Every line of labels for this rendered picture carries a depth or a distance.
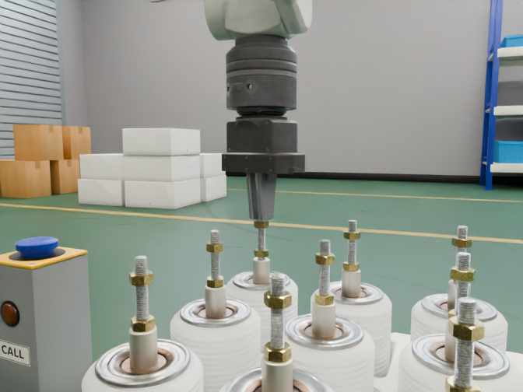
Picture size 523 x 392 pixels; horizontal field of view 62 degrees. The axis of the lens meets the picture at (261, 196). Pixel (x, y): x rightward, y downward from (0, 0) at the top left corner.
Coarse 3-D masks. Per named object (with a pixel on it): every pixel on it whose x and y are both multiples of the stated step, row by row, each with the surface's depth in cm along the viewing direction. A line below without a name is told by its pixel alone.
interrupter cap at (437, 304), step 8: (432, 296) 50; (440, 296) 50; (424, 304) 48; (432, 304) 48; (440, 304) 48; (480, 304) 48; (488, 304) 48; (432, 312) 46; (440, 312) 46; (448, 312) 46; (480, 312) 46; (488, 312) 46; (496, 312) 45; (480, 320) 44; (488, 320) 44
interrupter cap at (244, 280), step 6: (234, 276) 58; (240, 276) 58; (246, 276) 58; (252, 276) 59; (270, 276) 59; (288, 276) 58; (234, 282) 55; (240, 282) 56; (246, 282) 55; (252, 282) 56; (270, 282) 56; (288, 282) 56; (240, 288) 54; (246, 288) 54; (252, 288) 53; (258, 288) 53; (264, 288) 53; (270, 288) 53
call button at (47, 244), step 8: (24, 240) 45; (32, 240) 45; (40, 240) 45; (48, 240) 45; (56, 240) 46; (16, 248) 44; (24, 248) 44; (32, 248) 44; (40, 248) 44; (48, 248) 45; (24, 256) 44; (32, 256) 44; (40, 256) 44
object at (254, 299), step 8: (232, 280) 58; (232, 288) 55; (288, 288) 55; (296, 288) 56; (232, 296) 54; (240, 296) 53; (248, 296) 53; (256, 296) 53; (296, 296) 55; (248, 304) 53; (256, 304) 52; (264, 304) 52; (296, 304) 56; (264, 312) 53; (288, 312) 54; (296, 312) 56; (264, 320) 53; (264, 328) 53; (264, 336) 53; (264, 344) 53
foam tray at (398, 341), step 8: (392, 336) 57; (400, 336) 57; (408, 336) 57; (392, 344) 56; (400, 344) 55; (392, 352) 56; (512, 352) 52; (392, 360) 50; (512, 360) 50; (520, 360) 50; (392, 368) 49; (520, 368) 49; (392, 376) 47; (376, 384) 45; (384, 384) 45; (392, 384) 45
